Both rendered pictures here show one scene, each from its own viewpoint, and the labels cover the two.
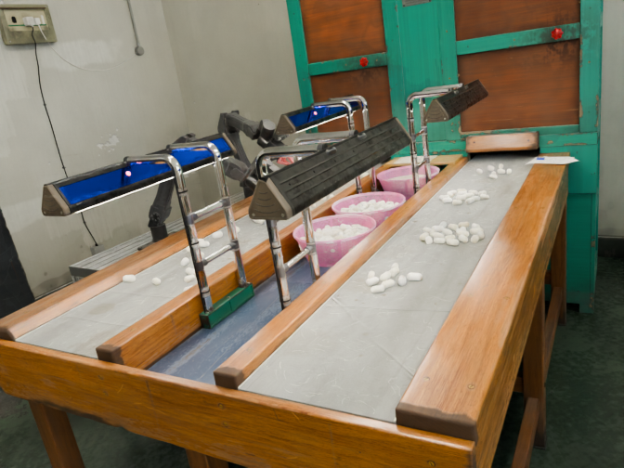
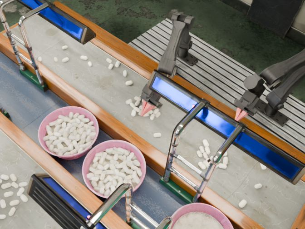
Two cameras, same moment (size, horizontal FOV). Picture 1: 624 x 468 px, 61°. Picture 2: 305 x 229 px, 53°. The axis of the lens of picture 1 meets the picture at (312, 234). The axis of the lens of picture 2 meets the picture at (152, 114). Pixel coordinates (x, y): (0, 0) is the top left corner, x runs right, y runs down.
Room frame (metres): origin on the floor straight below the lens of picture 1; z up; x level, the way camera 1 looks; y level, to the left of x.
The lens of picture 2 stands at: (2.01, -0.76, 1.94)
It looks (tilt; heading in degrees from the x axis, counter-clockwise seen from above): 55 degrees down; 93
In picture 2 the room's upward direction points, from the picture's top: 6 degrees clockwise
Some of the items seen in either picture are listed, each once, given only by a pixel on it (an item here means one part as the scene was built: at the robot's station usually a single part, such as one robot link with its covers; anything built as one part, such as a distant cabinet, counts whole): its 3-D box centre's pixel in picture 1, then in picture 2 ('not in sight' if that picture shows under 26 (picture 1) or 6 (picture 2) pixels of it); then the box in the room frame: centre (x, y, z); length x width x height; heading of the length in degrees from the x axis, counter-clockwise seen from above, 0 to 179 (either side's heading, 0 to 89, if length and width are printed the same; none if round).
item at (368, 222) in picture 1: (335, 240); (70, 135); (1.60, -0.07, 0.72); 0.27 x 0.27 x 0.10
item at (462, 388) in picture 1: (524, 249); not in sight; (1.41, -0.60, 0.67); 1.81 x 0.12 x 0.19; 149
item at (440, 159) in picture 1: (422, 161); not in sight; (2.40, -0.56, 0.77); 0.33 x 0.15 x 0.01; 59
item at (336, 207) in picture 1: (369, 214); (115, 171); (1.84, -0.22, 0.72); 0.27 x 0.27 x 0.10
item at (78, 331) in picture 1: (266, 225); (137, 103); (1.87, 0.16, 0.73); 1.81 x 0.30 x 0.02; 149
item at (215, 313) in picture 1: (189, 232); (36, 42); (1.34, 0.32, 0.90); 0.20 x 0.19 x 0.45; 149
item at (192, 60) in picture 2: (159, 232); (183, 50); (2.07, 0.61, 0.71); 0.20 x 0.07 x 0.08; 145
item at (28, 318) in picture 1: (226, 238); (162, 87); (1.98, 0.34, 0.67); 1.81 x 0.12 x 0.19; 149
